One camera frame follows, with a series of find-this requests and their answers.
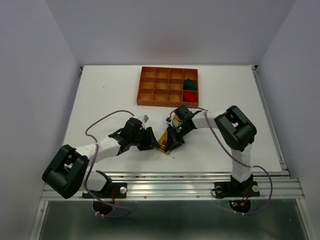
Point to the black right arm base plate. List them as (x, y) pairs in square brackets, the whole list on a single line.
[(227, 189)]

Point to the dark green sock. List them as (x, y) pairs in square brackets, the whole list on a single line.
[(189, 85)]

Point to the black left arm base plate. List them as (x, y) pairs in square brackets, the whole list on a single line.
[(104, 190)]

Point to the orange compartment tray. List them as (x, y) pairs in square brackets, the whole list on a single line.
[(163, 86)]

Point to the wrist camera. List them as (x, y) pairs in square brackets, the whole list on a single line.
[(169, 121), (142, 118)]

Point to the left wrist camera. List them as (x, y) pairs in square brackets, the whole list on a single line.
[(142, 118)]

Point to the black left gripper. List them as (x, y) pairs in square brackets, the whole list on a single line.
[(150, 142)]

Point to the red sock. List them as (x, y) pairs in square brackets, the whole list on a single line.
[(190, 97)]

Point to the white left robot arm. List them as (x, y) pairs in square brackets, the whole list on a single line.
[(67, 171)]

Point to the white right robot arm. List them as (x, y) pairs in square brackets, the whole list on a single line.
[(233, 131)]

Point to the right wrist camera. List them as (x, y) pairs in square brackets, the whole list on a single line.
[(169, 121)]

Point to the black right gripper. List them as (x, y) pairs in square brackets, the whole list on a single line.
[(173, 140)]

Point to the yellow sock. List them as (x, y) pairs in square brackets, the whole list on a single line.
[(163, 140)]

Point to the aluminium mounting rail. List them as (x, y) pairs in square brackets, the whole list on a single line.
[(146, 186)]

